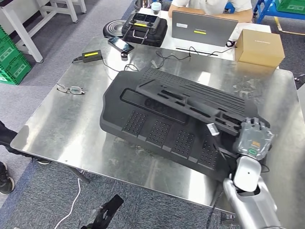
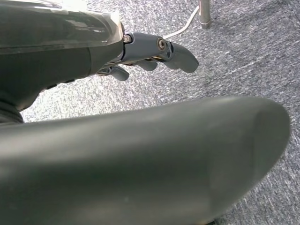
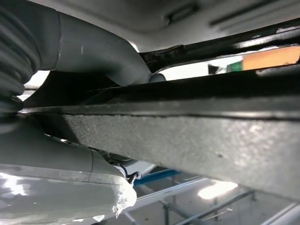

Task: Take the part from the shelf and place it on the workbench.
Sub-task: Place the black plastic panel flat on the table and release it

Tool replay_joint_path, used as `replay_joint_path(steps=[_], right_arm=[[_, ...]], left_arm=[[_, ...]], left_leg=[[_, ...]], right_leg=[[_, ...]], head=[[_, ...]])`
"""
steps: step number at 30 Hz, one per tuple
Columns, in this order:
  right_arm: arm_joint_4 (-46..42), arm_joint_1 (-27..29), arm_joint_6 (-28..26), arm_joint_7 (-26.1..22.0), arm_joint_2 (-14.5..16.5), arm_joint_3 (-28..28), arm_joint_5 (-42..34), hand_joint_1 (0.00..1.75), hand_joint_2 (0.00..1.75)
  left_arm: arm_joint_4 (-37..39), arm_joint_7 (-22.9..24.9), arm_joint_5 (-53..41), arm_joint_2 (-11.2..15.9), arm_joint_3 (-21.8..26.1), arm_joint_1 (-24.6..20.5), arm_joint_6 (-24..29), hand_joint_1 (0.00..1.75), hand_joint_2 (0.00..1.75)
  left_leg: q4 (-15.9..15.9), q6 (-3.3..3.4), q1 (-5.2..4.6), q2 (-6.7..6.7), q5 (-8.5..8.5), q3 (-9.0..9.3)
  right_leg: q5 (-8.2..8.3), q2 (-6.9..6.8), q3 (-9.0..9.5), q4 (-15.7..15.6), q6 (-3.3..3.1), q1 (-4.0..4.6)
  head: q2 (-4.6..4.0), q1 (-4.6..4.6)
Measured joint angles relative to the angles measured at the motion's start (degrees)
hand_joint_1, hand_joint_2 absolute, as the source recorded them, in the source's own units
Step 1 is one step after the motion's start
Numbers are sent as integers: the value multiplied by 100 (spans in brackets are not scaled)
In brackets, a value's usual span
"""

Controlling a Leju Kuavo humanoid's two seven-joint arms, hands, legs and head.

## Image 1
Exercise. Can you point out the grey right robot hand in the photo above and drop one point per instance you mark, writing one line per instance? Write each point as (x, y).
(254, 139)

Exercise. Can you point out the black plastic plate bracket part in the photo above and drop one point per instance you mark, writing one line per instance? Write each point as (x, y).
(190, 104)

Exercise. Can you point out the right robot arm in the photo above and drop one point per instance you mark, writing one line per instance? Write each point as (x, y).
(250, 196)

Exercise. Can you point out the blue metal shelf rack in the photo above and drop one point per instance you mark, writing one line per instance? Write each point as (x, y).
(264, 8)

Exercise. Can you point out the stainless steel workbench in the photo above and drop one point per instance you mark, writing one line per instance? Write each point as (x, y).
(71, 126)

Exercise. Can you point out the pale grey side table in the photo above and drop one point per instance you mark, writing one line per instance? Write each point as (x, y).
(302, 101)

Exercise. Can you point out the brown cardboard box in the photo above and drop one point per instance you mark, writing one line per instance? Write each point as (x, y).
(260, 47)

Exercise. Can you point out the dark grey flat panel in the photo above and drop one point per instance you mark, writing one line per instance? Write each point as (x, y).
(205, 30)

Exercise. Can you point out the green plastic crate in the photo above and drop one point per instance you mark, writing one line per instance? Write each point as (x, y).
(8, 50)
(1, 33)
(291, 5)
(19, 71)

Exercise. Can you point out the large black engine cover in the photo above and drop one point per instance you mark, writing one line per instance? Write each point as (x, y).
(133, 126)

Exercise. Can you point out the black carry bag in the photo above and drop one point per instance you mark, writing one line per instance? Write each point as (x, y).
(145, 31)

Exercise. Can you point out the small white round container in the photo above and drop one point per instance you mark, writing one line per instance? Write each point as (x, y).
(156, 8)

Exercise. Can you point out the black phone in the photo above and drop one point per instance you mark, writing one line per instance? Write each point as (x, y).
(120, 44)

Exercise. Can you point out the black round ribbed disc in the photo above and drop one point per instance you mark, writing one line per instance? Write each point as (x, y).
(113, 28)

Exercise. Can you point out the black power adapter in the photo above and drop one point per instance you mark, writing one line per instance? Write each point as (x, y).
(91, 56)

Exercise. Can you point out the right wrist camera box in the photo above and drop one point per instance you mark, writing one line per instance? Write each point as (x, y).
(213, 129)

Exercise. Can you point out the white table frame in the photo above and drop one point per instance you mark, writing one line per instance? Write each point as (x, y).
(23, 34)

